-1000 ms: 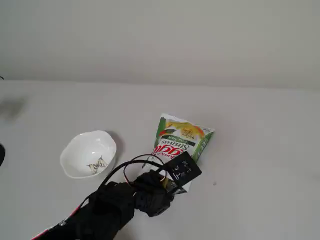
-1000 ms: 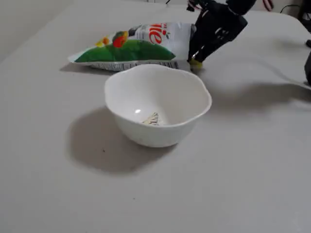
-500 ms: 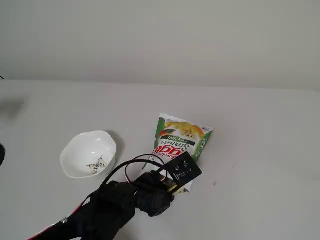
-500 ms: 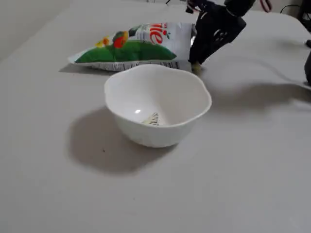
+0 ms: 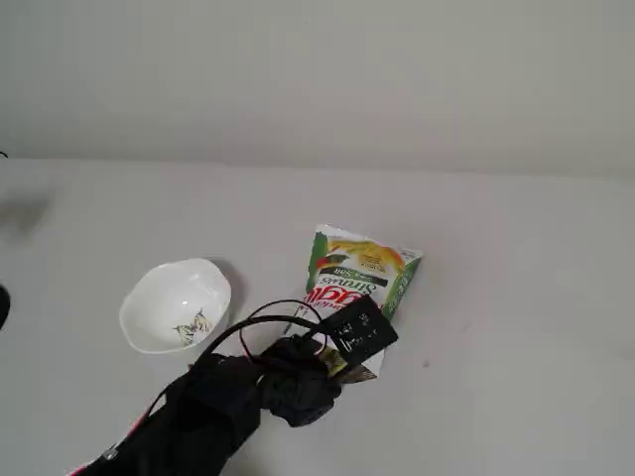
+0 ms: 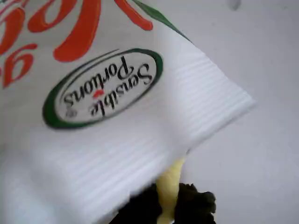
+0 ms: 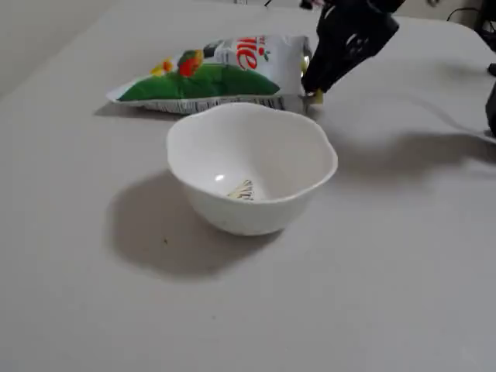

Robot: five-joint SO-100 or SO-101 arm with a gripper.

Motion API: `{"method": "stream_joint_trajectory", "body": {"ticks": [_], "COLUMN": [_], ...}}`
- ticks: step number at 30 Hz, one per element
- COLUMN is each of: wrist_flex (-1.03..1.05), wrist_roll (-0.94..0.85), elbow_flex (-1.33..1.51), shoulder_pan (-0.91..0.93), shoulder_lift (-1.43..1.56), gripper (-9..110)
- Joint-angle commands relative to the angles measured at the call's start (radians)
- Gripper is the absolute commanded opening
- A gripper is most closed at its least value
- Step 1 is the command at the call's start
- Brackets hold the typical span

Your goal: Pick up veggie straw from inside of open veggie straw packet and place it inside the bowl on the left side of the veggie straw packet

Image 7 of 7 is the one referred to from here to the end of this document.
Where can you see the dark background equipment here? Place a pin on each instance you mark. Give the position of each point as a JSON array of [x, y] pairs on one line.
[[488, 23]]

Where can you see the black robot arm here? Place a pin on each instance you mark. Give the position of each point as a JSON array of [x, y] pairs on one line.
[[493, 112]]

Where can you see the veggie straws snack packet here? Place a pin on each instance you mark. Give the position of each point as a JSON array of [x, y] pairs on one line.
[[201, 81]]

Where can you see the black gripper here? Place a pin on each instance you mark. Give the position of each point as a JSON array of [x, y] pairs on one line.
[[332, 67]]

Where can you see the white ceramic bowl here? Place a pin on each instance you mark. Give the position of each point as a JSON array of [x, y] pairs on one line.
[[248, 217]]

